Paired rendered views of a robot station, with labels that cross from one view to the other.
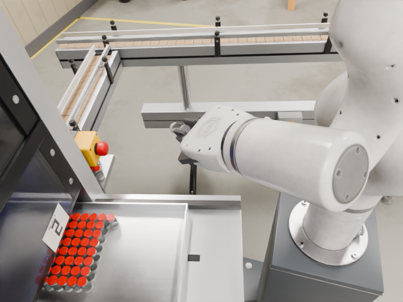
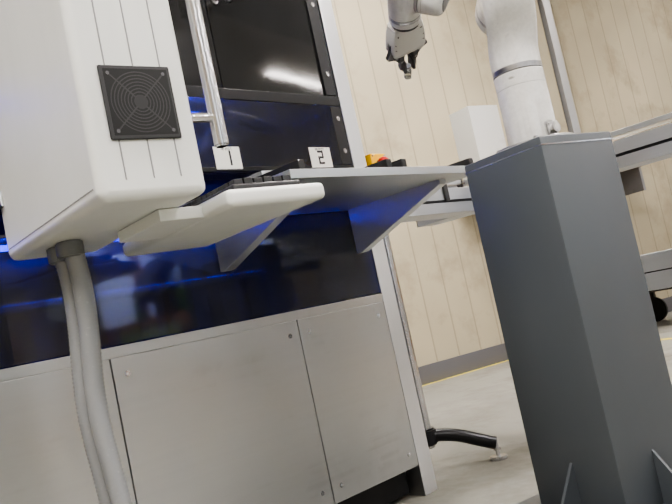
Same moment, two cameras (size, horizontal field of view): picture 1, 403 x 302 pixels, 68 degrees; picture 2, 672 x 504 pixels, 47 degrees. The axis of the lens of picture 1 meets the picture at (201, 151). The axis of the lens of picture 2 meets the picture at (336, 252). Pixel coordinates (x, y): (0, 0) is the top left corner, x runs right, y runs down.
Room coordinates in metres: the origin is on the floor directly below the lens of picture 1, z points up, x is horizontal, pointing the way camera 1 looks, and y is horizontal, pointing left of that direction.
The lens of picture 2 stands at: (-1.47, -0.98, 0.57)
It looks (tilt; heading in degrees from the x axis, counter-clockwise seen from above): 4 degrees up; 36
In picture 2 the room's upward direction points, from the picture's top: 12 degrees counter-clockwise
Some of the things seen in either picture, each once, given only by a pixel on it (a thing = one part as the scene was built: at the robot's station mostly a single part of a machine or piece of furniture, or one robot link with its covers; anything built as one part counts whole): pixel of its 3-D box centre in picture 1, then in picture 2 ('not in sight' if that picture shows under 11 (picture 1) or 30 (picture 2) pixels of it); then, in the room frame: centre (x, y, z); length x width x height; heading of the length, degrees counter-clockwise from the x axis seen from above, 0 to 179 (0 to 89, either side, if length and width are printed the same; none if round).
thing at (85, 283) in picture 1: (95, 250); not in sight; (0.33, 0.28, 0.90); 0.18 x 0.02 x 0.05; 172
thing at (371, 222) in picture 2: not in sight; (399, 217); (0.39, 0.15, 0.80); 0.34 x 0.03 x 0.13; 82
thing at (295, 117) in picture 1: (288, 121); not in sight; (1.13, -0.47, 0.50); 0.12 x 0.05 x 0.09; 82
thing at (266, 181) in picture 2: not in sight; (212, 208); (-0.41, 0.06, 0.82); 0.40 x 0.14 x 0.02; 75
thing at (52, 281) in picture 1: (68, 250); not in sight; (0.34, 0.34, 0.90); 0.18 x 0.02 x 0.05; 173
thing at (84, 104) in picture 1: (79, 103); (400, 197); (0.89, 0.42, 0.92); 0.69 x 0.15 x 0.16; 172
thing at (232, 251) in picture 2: not in sight; (263, 230); (-0.11, 0.21, 0.80); 0.34 x 0.03 x 0.13; 82
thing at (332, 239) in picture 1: (336, 211); (526, 111); (0.34, -0.30, 0.95); 0.19 x 0.19 x 0.18
